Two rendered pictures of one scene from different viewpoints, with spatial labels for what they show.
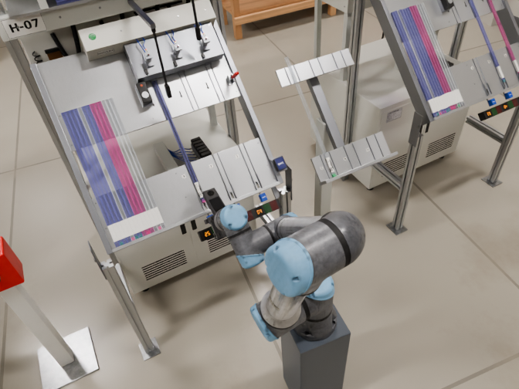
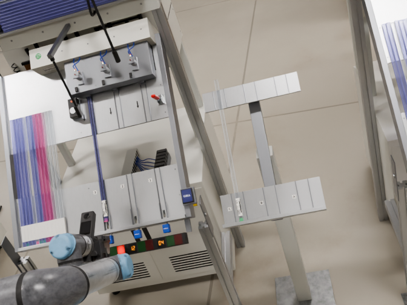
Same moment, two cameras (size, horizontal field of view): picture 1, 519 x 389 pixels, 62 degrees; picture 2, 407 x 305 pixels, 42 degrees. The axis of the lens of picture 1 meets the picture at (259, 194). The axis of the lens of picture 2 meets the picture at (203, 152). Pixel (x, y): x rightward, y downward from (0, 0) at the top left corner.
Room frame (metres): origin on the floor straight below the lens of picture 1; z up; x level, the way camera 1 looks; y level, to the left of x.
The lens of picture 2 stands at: (0.16, -1.06, 1.92)
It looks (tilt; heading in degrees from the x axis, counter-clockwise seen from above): 34 degrees down; 37
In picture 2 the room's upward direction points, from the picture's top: 20 degrees counter-clockwise
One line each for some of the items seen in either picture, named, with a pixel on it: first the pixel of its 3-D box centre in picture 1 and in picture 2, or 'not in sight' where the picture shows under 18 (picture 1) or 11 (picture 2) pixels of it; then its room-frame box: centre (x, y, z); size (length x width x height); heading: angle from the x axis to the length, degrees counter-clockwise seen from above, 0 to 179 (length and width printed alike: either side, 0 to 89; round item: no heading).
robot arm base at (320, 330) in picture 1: (313, 312); not in sight; (0.74, -0.14, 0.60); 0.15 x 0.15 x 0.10
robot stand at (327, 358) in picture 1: (312, 358); not in sight; (0.74, -0.14, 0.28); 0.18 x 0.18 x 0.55; 17
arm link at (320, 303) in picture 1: (312, 292); not in sight; (0.74, -0.13, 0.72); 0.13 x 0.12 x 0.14; 118
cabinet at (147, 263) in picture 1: (168, 194); (154, 201); (1.69, 0.48, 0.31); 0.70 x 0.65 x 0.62; 114
